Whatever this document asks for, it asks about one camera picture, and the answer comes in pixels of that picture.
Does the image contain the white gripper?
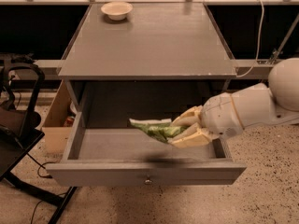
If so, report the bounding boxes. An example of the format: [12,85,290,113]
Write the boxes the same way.
[168,92,244,148]

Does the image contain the green jalapeno chip bag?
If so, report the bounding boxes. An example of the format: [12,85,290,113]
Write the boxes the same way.
[129,119,187,144]

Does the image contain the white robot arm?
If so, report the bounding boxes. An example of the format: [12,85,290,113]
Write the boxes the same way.
[169,58,299,148]

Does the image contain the silver drawer knob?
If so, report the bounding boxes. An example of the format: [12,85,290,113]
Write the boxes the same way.
[144,176,153,185]

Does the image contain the grey open top drawer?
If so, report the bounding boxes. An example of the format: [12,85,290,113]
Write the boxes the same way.
[45,81,248,187]

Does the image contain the grey wooden cabinet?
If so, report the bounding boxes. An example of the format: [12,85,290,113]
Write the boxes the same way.
[59,3,236,112]

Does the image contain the red can in box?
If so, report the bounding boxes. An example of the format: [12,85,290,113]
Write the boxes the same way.
[64,116,75,127]

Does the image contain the cardboard box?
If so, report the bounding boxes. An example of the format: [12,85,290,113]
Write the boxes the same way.
[42,81,71,154]

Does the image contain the white ceramic bowl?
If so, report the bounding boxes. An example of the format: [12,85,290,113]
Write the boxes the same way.
[101,1,133,21]

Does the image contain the white cable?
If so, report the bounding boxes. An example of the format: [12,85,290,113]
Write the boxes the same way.
[235,0,266,78]

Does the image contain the black floor cable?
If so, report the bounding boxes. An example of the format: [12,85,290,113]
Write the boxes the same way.
[25,152,57,179]

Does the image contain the black chair frame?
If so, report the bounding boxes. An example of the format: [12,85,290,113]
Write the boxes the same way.
[0,53,77,224]

